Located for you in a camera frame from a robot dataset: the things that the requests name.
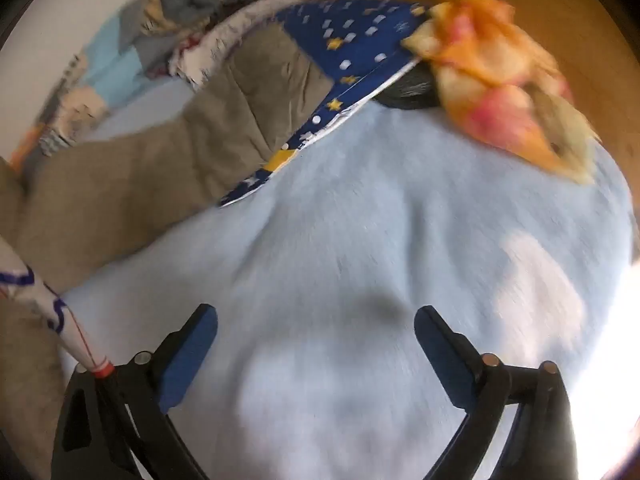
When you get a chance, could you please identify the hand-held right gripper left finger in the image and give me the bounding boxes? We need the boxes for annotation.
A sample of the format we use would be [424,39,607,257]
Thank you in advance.
[50,304,219,480]

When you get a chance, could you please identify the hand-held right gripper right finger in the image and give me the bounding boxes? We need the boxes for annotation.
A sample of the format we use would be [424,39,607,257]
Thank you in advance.
[414,305,581,480]

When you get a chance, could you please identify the khaki puffer jacket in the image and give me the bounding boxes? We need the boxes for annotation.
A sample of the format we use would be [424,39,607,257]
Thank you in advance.
[0,24,335,480]

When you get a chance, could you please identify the light blue bed sheet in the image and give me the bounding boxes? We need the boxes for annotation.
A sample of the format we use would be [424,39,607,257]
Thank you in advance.
[60,75,638,480]

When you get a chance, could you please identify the dark grey furry cloth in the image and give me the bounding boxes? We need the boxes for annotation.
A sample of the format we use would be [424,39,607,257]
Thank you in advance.
[375,62,446,111]

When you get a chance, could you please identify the patchwork blanket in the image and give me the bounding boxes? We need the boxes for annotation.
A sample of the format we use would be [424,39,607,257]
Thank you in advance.
[10,10,176,171]

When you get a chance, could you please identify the white red printed cloth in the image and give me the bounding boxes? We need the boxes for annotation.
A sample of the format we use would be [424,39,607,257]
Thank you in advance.
[167,0,296,86]

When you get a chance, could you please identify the orange floral cloth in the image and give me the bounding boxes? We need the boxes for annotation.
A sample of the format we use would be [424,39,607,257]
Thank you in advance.
[402,0,601,186]

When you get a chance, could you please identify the blue starry blanket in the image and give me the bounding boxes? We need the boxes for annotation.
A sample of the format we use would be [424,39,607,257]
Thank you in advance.
[217,0,436,208]

